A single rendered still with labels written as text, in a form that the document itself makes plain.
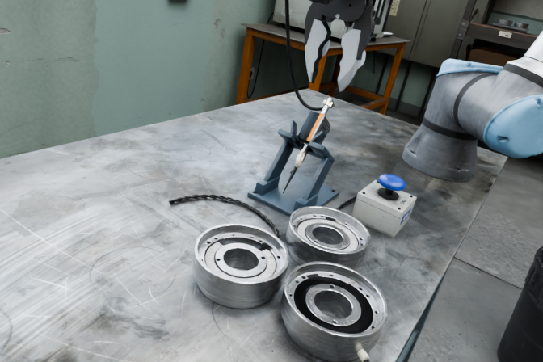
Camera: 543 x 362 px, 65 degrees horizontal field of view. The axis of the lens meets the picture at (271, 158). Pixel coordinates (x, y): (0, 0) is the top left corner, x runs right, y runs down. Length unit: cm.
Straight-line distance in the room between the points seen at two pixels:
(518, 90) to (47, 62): 178
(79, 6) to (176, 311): 178
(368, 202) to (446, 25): 366
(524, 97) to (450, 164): 21
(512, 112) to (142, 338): 62
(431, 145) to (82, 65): 166
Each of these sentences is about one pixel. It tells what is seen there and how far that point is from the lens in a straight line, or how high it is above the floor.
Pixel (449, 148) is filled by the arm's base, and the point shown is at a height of 86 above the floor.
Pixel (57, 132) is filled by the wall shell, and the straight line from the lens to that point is 220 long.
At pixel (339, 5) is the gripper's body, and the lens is 63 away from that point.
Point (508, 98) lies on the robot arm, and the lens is 80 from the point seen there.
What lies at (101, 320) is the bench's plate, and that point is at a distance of 46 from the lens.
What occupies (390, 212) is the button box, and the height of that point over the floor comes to 84.
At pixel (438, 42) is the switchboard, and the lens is 426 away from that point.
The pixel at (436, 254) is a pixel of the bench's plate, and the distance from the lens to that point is 66.
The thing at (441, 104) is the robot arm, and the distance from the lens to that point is 91.
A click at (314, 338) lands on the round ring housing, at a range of 42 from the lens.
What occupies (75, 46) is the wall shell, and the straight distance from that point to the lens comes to 213.
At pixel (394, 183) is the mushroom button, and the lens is 65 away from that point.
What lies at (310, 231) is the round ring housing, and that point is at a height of 83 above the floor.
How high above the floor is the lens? 113
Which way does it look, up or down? 24 degrees down
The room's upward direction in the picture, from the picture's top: 11 degrees clockwise
